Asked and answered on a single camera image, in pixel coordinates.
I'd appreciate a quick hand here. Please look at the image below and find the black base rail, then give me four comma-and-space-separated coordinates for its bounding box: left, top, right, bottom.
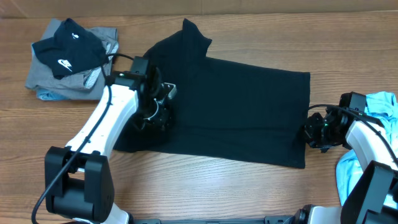
131, 215, 294, 224

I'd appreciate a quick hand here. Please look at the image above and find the folded light blue garment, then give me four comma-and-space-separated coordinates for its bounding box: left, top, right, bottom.
36, 88, 68, 101

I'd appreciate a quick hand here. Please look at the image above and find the black t-shirt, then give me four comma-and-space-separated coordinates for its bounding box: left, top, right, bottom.
113, 18, 311, 169

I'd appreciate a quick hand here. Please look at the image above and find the folded black Nike shirt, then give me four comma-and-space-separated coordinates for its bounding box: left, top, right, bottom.
32, 18, 109, 80

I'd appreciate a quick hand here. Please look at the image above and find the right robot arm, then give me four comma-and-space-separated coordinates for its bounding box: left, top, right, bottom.
286, 92, 397, 224

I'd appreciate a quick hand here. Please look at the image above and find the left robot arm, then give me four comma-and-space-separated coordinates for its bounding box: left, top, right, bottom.
31, 56, 177, 223

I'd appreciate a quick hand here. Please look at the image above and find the light blue printed t-shirt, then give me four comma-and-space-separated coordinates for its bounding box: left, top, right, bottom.
336, 91, 397, 205

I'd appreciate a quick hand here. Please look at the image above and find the folded grey garment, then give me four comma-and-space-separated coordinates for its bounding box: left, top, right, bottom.
25, 19, 119, 100

